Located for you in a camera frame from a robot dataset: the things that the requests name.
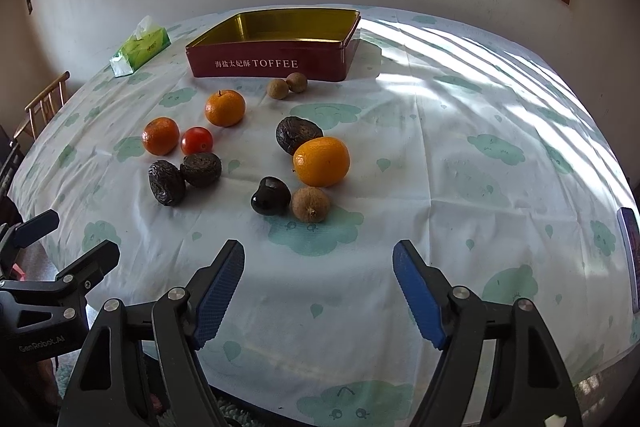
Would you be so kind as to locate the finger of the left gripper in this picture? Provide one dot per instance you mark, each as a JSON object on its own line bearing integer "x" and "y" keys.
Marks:
{"x": 15, "y": 238}
{"x": 80, "y": 269}

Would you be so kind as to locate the large dark wrinkled passion fruit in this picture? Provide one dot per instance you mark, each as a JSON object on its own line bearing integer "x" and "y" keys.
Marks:
{"x": 166, "y": 183}

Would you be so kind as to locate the large rough orange tangerine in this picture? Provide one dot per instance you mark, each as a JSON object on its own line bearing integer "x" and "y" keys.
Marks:
{"x": 161, "y": 136}

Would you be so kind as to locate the brown longan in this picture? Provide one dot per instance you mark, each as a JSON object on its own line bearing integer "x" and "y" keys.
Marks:
{"x": 310, "y": 205}
{"x": 277, "y": 89}
{"x": 297, "y": 82}

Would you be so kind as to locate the white cloud-print tablecloth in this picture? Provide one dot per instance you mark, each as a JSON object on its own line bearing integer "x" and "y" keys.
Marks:
{"x": 464, "y": 143}

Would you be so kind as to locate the wooden chair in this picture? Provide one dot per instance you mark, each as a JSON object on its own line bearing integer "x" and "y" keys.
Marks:
{"x": 44, "y": 107}

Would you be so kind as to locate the dark passion fruit behind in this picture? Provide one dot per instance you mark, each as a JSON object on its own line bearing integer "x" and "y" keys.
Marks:
{"x": 201, "y": 169}

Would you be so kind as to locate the red tomato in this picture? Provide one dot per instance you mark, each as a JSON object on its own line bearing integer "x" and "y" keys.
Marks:
{"x": 196, "y": 140}

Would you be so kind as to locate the dark shiny chestnut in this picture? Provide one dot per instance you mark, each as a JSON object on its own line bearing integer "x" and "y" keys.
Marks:
{"x": 271, "y": 198}

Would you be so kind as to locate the smooth orange tangerine with stem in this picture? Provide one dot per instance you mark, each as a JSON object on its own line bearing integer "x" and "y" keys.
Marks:
{"x": 225, "y": 108}

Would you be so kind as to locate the green tissue pack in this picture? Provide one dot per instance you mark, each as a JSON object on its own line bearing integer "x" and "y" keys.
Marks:
{"x": 146, "y": 41}

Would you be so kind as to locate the small orange kumquat tangerine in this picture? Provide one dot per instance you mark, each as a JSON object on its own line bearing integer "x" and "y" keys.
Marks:
{"x": 321, "y": 162}

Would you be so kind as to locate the brown longan front by tin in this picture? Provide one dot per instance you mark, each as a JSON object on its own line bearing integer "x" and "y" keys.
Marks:
{"x": 277, "y": 89}

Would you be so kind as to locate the brown longan back by tin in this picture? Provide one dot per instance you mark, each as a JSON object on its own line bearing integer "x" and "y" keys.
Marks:
{"x": 297, "y": 82}

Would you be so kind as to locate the red gold toffee tin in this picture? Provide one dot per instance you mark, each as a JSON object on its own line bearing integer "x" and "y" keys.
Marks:
{"x": 318, "y": 42}

